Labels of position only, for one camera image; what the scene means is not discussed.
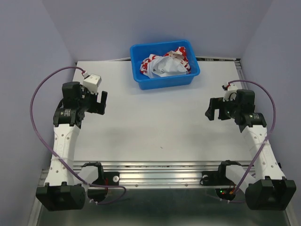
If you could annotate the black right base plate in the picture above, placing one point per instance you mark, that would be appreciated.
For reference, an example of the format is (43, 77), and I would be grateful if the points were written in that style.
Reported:
(229, 173)

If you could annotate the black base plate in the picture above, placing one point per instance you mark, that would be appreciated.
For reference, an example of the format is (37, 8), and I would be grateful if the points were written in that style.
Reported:
(110, 177)
(229, 173)

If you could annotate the red poppy floral skirt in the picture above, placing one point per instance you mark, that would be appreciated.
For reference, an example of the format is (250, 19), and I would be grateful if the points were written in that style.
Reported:
(179, 50)

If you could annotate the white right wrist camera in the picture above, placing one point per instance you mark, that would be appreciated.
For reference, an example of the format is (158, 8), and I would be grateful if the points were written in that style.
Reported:
(230, 90)

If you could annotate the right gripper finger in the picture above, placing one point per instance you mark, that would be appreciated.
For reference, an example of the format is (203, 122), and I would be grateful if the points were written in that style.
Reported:
(213, 104)
(210, 112)

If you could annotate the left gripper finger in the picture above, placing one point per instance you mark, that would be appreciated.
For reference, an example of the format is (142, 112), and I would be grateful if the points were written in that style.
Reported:
(97, 108)
(101, 98)

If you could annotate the blue plastic bin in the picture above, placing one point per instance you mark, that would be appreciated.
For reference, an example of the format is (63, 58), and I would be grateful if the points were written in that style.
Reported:
(139, 52)

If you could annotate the aluminium front rail frame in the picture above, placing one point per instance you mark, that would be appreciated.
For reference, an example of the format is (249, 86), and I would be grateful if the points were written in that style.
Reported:
(161, 194)

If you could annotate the plain white skirt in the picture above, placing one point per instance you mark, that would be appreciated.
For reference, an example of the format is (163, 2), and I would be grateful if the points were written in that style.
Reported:
(165, 66)

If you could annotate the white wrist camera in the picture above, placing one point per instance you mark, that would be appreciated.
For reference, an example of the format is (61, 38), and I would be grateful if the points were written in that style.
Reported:
(92, 83)
(230, 90)

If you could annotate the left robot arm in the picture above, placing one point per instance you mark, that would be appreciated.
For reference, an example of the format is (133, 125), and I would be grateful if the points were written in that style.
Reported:
(63, 189)

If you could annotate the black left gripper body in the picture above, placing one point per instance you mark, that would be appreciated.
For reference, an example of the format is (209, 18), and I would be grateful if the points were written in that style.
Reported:
(89, 98)

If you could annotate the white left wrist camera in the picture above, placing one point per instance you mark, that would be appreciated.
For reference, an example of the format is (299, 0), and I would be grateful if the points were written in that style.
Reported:
(92, 83)

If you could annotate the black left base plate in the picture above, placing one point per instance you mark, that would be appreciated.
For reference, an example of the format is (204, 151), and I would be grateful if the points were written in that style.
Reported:
(110, 177)

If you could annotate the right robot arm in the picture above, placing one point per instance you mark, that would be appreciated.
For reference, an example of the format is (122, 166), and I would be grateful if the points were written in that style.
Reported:
(268, 189)

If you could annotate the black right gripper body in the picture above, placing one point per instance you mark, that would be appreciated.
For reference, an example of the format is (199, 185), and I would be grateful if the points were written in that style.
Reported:
(228, 107)

